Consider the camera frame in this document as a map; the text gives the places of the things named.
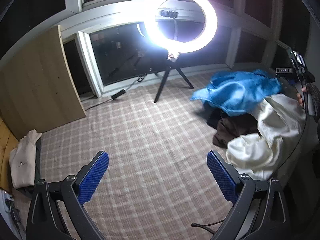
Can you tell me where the blue striped garment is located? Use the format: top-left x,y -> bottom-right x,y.
190,69 -> 283,116

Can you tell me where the right hand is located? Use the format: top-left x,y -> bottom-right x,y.
297,86 -> 308,109

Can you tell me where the cream satin garment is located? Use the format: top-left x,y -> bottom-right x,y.
226,94 -> 306,180

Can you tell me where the dark brown garment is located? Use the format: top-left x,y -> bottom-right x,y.
207,108 -> 260,148

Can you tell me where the plaid checkered bed sheet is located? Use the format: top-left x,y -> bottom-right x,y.
12,72 -> 283,240

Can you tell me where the beige folded garment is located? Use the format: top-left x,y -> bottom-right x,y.
9,129 -> 42,189

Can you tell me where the light wooden board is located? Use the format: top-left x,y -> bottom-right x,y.
1,25 -> 86,139

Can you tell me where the black tripod stand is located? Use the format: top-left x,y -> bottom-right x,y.
153,51 -> 194,103

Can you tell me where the white ring light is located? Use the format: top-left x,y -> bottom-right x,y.
144,0 -> 218,54

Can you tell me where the black power adapter with cable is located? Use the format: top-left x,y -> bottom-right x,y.
85,73 -> 147,112

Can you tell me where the phone holder in ring light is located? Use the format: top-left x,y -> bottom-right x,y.
160,10 -> 178,18

